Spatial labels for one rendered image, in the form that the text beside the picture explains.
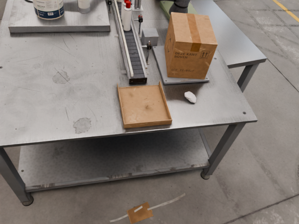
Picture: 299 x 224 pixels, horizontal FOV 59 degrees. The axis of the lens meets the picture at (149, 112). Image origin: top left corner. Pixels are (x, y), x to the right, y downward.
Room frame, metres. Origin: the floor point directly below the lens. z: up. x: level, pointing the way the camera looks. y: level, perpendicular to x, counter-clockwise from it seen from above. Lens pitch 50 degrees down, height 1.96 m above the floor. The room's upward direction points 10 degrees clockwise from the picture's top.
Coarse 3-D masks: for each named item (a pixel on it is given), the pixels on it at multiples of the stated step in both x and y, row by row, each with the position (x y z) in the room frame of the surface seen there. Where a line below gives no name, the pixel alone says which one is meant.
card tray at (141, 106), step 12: (120, 96) 1.01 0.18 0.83; (132, 96) 1.03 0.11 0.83; (144, 96) 1.04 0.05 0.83; (156, 96) 1.06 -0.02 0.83; (132, 108) 0.94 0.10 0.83; (144, 108) 0.95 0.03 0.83; (156, 108) 0.97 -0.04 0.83; (168, 108) 0.96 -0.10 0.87; (132, 120) 0.86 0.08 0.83; (144, 120) 0.87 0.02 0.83; (156, 120) 0.89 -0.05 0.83; (168, 120) 0.88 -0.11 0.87
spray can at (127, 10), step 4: (128, 4) 1.60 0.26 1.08; (124, 8) 1.60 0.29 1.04; (128, 8) 1.60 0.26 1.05; (124, 12) 1.60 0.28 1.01; (128, 12) 1.59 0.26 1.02; (124, 16) 1.59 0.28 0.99; (128, 16) 1.59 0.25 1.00; (124, 20) 1.59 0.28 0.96; (128, 20) 1.59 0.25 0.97; (124, 24) 1.59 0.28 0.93; (128, 24) 1.59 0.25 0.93; (124, 28) 1.59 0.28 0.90; (128, 28) 1.59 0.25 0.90
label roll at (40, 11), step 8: (32, 0) 1.59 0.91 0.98; (40, 0) 1.56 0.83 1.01; (48, 0) 1.57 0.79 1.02; (56, 0) 1.60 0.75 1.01; (40, 8) 1.56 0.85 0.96; (48, 8) 1.56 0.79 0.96; (56, 8) 1.59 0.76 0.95; (40, 16) 1.56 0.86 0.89; (48, 16) 1.56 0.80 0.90; (56, 16) 1.59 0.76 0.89
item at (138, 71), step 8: (120, 8) 1.87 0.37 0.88; (120, 16) 1.76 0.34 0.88; (128, 32) 1.58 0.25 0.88; (128, 40) 1.49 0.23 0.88; (128, 48) 1.40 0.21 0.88; (136, 48) 1.42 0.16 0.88; (136, 56) 1.33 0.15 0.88; (128, 64) 1.28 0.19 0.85; (136, 64) 1.26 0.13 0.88; (136, 72) 1.19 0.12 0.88
